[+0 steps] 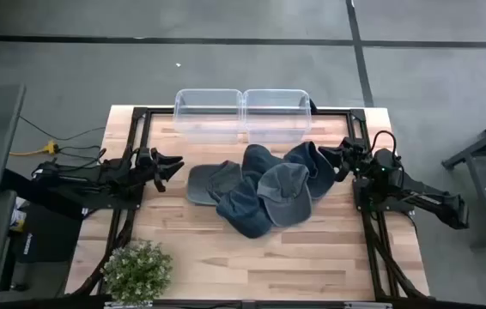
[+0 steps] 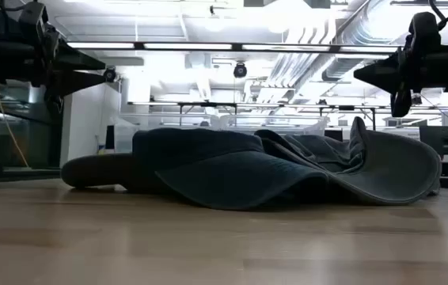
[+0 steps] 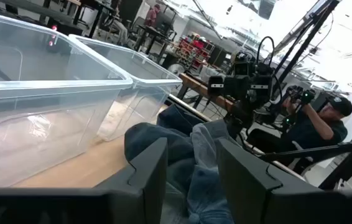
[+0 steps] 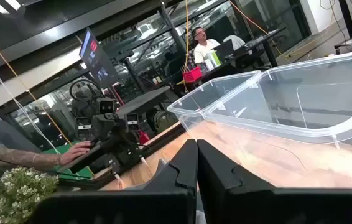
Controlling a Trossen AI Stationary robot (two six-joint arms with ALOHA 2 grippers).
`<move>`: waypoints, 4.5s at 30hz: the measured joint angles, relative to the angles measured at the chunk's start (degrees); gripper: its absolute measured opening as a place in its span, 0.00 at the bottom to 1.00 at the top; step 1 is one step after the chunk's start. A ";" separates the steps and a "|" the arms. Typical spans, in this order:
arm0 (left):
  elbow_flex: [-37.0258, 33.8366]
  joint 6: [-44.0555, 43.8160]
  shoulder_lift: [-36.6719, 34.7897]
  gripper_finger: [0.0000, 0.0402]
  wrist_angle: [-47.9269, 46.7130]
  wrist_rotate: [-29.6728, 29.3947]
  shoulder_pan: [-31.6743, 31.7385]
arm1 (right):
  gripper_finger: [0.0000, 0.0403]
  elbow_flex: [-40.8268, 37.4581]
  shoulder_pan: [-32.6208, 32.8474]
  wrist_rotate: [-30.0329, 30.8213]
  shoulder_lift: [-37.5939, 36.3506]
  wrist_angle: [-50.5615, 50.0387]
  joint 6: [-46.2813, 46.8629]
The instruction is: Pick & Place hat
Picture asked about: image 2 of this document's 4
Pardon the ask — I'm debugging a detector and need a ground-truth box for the charcoal grey cap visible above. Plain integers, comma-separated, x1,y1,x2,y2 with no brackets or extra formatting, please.
60,152,161,192

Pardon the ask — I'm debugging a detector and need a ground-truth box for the denim blue cap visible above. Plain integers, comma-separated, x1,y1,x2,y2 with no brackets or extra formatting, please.
131,127,330,211

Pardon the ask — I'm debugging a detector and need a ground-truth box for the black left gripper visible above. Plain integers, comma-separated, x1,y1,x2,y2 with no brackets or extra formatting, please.
0,39,108,98

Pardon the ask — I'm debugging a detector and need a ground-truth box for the clear plastic bin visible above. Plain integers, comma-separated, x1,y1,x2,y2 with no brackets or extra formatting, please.
219,113,330,138
113,113,222,154

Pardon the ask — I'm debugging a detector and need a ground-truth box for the yellow extension cord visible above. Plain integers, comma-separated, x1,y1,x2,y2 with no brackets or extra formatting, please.
0,77,31,168

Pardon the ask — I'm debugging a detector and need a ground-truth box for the rig crossbar with light strips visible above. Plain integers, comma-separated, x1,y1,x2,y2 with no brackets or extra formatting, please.
65,40,407,55

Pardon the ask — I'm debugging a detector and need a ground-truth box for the black computer monitor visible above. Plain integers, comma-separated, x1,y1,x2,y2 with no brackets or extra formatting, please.
420,125,448,158

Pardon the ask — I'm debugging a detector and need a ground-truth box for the grey cap with pale edge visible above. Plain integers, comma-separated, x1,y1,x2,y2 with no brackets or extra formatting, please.
254,116,442,207

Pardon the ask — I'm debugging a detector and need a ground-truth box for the long black-framed table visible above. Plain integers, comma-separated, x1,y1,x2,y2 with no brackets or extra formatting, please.
128,101,379,131

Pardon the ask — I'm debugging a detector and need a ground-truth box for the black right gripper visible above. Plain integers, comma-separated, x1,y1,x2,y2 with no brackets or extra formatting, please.
353,45,448,94

